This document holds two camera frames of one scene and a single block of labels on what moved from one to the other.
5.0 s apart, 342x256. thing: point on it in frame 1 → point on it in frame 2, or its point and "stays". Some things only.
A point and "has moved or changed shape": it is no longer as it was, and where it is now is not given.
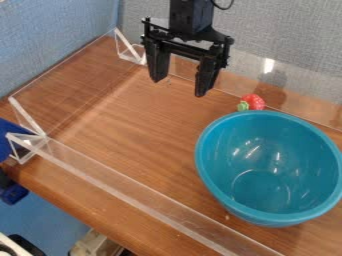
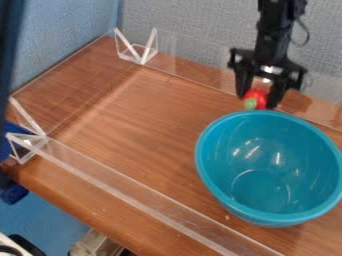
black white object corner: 15,245 stays
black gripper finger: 209,69 → 279,88
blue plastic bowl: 272,167 stays
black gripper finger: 158,58 → 244,78
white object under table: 97,244 stays
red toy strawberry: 252,102 has moved or changed shape
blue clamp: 13,191 stays
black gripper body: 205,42 → 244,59
